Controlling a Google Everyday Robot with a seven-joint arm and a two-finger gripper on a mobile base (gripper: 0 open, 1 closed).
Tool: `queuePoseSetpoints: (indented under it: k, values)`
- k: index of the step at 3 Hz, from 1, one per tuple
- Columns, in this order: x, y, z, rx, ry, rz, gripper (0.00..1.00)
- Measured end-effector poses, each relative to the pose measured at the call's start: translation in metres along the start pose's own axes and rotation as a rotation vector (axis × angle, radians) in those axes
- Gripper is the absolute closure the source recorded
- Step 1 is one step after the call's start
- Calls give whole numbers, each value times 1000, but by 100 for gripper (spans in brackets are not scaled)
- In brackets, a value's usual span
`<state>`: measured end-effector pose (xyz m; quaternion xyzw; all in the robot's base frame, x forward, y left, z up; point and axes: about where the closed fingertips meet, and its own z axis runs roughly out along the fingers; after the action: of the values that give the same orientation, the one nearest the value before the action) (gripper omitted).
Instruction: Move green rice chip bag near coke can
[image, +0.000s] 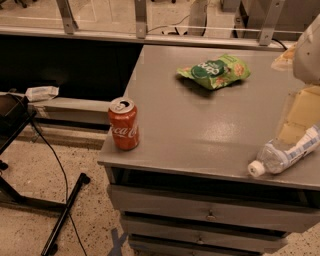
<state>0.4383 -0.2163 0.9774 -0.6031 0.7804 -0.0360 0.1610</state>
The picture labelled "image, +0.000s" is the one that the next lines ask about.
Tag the red coke can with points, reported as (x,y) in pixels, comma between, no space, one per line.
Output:
(122,115)

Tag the white packet on ledge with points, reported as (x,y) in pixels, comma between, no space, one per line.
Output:
(41,93)

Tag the grey drawer cabinet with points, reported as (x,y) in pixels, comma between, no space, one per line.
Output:
(185,189)

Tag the metal railing with brackets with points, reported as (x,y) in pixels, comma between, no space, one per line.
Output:
(199,23)

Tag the black stand with legs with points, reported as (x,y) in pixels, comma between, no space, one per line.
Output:
(15,117)

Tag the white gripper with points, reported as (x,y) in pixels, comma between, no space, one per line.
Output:
(308,55)

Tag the green rice chip bag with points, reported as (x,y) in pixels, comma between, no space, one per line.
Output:
(218,73)

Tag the clear plastic water bottle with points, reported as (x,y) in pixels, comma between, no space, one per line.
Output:
(276,156)

